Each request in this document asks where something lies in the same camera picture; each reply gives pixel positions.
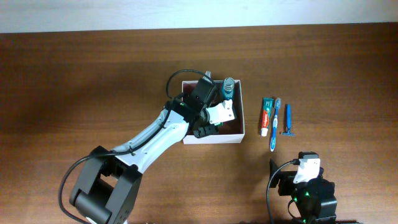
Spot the teal mouthwash bottle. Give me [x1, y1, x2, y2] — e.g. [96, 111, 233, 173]
[221, 77, 235, 100]

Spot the clear pump soap bottle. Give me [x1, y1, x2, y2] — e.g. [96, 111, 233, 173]
[202, 71, 212, 83]

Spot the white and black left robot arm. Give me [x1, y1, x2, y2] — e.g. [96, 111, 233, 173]
[67, 77, 231, 223]

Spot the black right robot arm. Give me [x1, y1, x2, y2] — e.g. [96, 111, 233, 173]
[266, 158, 337, 224]

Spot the white cardboard box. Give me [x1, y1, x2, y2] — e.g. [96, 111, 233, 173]
[183, 80, 245, 144]

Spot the blue disposable razor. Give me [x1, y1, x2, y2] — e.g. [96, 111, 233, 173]
[281, 105, 295, 137]

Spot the toothpaste tube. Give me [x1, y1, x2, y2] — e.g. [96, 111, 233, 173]
[260, 98, 274, 137]

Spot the blue white toothbrush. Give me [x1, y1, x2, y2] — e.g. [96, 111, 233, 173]
[270, 98, 282, 152]

